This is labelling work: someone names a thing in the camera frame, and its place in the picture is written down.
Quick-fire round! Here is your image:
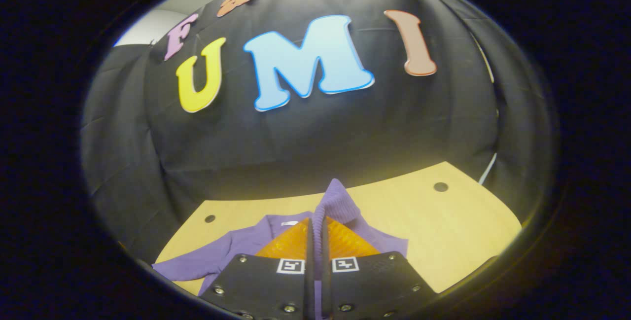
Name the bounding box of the black backdrop cloth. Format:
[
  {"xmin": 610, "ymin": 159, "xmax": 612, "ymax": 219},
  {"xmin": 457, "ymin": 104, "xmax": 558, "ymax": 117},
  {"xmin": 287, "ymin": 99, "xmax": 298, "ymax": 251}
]
[{"xmin": 80, "ymin": 0, "xmax": 553, "ymax": 261}]

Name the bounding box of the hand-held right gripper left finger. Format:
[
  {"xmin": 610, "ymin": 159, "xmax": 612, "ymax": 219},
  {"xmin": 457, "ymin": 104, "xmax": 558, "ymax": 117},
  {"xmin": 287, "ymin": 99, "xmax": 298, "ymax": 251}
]
[{"xmin": 200, "ymin": 217, "xmax": 316, "ymax": 320}]

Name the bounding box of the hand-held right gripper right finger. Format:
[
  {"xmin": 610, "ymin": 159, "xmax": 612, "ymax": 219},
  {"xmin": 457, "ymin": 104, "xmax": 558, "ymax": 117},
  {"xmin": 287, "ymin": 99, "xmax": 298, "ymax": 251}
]
[{"xmin": 320, "ymin": 217, "xmax": 437, "ymax": 320}]

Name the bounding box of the purple knit collared sweater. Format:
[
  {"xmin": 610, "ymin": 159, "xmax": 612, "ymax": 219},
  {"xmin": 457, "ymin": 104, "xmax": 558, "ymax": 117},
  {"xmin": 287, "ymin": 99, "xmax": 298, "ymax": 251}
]
[{"xmin": 152, "ymin": 178, "xmax": 410, "ymax": 320}]

